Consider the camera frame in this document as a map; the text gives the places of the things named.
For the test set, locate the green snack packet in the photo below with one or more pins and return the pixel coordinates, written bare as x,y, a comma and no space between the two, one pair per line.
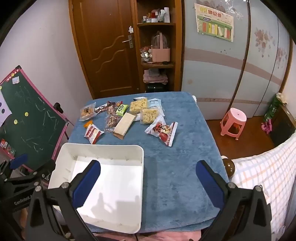
121,109

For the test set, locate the beige long snack packet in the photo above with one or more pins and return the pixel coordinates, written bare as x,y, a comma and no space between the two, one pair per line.
124,125

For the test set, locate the pile of foil wrappers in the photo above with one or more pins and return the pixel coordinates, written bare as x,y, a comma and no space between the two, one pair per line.
145,55

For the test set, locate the dark wooden cabinet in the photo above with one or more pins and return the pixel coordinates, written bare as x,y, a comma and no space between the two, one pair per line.
283,129

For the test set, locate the blue fleece table cloth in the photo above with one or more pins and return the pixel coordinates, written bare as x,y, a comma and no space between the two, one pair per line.
180,162

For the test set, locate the dark brown snack packet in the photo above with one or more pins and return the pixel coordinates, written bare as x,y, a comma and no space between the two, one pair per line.
101,108

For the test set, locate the light blue snack packet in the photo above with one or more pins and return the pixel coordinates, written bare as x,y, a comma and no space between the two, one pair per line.
156,103

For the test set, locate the clear puffed snack packet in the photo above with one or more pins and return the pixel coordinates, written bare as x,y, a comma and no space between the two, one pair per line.
149,115
138,104

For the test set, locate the pink cloth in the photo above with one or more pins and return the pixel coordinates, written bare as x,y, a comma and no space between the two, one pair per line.
161,236

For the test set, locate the pink toy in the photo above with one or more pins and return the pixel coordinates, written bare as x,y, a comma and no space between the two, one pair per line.
267,127

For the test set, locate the black easel knob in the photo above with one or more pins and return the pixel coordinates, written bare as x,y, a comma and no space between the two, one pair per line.
57,107

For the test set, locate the checked bed sheet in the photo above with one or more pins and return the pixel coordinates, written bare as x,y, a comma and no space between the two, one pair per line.
266,176

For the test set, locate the light blue flowered wardrobe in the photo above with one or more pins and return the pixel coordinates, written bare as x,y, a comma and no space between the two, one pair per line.
231,74

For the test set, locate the group of small bottles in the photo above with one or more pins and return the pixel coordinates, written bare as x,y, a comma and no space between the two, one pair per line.
159,15

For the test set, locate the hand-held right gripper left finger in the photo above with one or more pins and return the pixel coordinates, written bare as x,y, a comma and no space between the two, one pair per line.
85,184

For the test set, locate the green chalkboard pink frame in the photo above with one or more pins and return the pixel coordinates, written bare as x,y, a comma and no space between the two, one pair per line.
30,129

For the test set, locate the red white snack packet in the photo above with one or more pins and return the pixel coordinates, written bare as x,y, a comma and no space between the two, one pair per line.
93,134

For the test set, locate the red white date packet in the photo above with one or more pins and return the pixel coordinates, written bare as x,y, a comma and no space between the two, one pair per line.
161,131

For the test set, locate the green bag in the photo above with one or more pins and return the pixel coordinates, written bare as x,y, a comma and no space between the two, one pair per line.
272,109

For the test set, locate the brown wooden bedpost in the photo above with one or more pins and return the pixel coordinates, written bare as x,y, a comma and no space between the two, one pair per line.
229,167

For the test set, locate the white door hook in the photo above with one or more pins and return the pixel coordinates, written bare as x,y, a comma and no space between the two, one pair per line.
130,29

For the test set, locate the pink plastic stool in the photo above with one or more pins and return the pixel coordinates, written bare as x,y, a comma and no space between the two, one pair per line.
233,115

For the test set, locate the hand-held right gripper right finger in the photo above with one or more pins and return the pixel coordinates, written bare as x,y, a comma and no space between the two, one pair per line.
210,183

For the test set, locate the folded pink clothes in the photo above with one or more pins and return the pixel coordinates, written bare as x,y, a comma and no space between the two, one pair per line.
155,77

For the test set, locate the brown wooden door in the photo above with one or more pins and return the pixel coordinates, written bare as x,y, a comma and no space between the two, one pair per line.
104,46

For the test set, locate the wall poster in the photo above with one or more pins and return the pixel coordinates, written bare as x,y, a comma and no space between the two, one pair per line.
214,23

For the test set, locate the white plastic tray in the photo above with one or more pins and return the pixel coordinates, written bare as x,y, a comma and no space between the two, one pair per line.
115,185

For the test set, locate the clear cracker packet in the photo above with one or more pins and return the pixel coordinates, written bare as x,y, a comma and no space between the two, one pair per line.
87,111

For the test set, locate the orange snack packet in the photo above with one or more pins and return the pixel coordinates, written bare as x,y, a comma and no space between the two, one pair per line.
87,124

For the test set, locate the clear nut packet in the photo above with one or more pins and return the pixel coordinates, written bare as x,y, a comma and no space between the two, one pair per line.
112,122
111,110

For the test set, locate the small red snack packet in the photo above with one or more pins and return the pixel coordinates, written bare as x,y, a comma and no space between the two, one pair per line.
118,102

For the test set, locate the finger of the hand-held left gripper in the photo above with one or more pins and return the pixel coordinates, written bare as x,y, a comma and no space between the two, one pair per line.
44,168
19,160

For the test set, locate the wooden corner shelf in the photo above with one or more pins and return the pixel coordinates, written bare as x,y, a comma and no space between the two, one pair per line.
178,46

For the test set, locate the pink basket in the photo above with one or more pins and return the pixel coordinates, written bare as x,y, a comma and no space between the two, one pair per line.
161,55

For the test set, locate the white dotted paper sheet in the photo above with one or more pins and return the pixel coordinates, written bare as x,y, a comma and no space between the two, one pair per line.
3,109

